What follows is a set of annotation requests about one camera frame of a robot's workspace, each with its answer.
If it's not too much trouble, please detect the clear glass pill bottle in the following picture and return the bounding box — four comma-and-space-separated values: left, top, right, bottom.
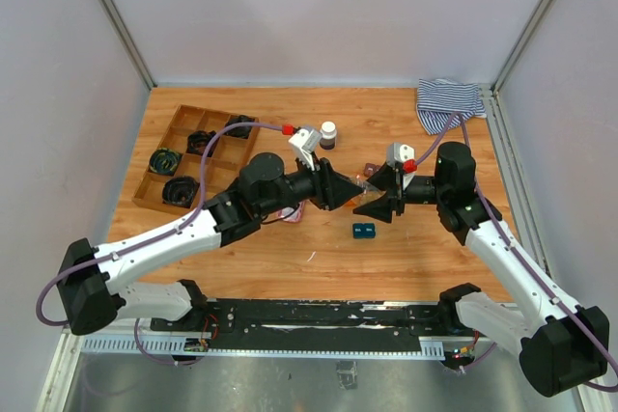
355, 178, 384, 205

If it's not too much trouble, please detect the white cap pill bottle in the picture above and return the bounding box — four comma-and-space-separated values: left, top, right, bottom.
320, 121, 337, 150

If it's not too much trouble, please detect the brown pill box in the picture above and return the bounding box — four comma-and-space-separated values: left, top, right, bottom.
363, 163, 379, 178

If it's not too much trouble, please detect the black coiled cable middle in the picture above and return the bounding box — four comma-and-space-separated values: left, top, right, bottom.
186, 129, 220, 157

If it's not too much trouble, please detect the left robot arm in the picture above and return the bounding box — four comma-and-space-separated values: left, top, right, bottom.
56, 152, 362, 336

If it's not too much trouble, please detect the yellow black coiled cable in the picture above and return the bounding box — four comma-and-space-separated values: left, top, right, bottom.
148, 147, 183, 177

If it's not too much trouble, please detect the striped blue cloth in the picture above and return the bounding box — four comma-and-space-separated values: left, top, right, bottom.
416, 78, 487, 135

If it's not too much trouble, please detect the orange pill box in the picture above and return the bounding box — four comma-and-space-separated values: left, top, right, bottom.
346, 196, 362, 207

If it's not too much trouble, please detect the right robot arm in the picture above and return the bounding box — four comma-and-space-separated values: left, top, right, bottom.
355, 142, 616, 397

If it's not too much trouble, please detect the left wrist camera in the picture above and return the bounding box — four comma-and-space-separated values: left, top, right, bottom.
289, 127, 322, 171

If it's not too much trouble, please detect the wooden compartment tray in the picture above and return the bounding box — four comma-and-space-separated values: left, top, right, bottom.
132, 105, 260, 216

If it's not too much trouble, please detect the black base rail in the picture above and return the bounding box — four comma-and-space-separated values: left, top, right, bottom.
150, 299, 474, 353

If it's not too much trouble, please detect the pink pill organizer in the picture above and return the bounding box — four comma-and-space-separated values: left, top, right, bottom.
279, 202, 305, 223

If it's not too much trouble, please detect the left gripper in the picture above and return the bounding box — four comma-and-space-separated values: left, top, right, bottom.
258, 151, 364, 218

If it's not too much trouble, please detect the teal pill box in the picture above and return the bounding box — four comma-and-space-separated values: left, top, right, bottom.
351, 223, 377, 239

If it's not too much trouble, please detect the black coiled cable top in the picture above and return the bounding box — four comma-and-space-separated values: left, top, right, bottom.
223, 114, 256, 139

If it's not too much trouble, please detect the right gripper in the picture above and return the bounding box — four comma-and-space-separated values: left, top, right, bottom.
352, 161, 448, 223

